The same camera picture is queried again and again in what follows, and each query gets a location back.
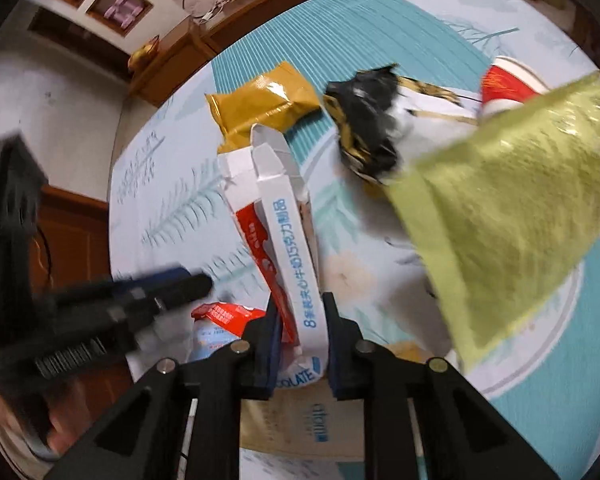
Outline fruit bowl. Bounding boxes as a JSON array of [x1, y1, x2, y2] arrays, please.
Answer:
[[128, 35, 161, 74]]

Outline mustard yellow snack packet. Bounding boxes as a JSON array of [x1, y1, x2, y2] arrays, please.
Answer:
[[204, 61, 322, 156]]

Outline red and white paper cup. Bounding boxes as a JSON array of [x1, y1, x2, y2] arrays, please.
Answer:
[[480, 56, 549, 117]]

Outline red and white small packet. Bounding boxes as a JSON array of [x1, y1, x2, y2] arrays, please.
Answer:
[[187, 301, 268, 363]]

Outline long wooden cabinet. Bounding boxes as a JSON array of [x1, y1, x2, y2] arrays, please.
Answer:
[[195, 0, 431, 57]]

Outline wooden side cabinet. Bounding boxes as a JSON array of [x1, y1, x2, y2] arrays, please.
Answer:
[[127, 15, 222, 109]]

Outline teal tree print tablecloth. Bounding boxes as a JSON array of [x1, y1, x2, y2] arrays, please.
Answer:
[[107, 0, 600, 480]]

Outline wooden door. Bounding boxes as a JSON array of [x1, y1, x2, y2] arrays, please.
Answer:
[[30, 184, 112, 306]]

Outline person's left hand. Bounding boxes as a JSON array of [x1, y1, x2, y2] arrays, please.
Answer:
[[42, 392, 98, 458]]

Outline white chocolate box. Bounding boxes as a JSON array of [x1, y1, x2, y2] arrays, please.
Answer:
[[217, 124, 331, 390]]

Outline black crumpled wrapper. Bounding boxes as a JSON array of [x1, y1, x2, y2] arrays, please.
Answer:
[[322, 63, 466, 184]]

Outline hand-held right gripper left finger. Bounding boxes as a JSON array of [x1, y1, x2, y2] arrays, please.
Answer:
[[42, 305, 285, 480]]

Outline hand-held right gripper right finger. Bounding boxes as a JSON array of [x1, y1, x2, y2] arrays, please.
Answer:
[[322, 292, 561, 480]]

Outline cream yellow box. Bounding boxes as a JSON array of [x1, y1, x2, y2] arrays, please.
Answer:
[[240, 342, 433, 461]]

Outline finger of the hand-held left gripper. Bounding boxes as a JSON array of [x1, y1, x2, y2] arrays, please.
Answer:
[[50, 266, 197, 311], [107, 272, 214, 333]]

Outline pink dumbbells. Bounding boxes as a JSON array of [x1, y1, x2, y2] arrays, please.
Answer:
[[107, 0, 144, 24]]

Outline green foil bag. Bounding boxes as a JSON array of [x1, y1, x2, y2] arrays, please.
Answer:
[[385, 72, 600, 369]]

